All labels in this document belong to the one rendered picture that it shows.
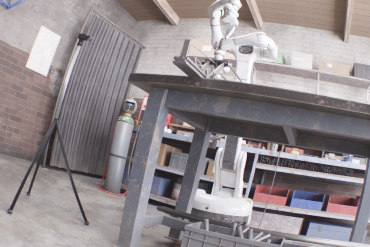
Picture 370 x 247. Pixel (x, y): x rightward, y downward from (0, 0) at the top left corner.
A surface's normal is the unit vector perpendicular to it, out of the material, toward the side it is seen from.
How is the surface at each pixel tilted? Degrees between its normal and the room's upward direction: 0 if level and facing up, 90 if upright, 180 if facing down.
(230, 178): 136
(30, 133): 90
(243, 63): 100
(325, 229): 90
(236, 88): 90
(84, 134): 90
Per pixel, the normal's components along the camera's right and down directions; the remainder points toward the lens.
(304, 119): -0.42, -0.23
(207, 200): -0.18, -0.75
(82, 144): 0.19, -0.09
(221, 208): -0.11, -0.18
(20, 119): 0.88, 0.14
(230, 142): -0.39, 0.00
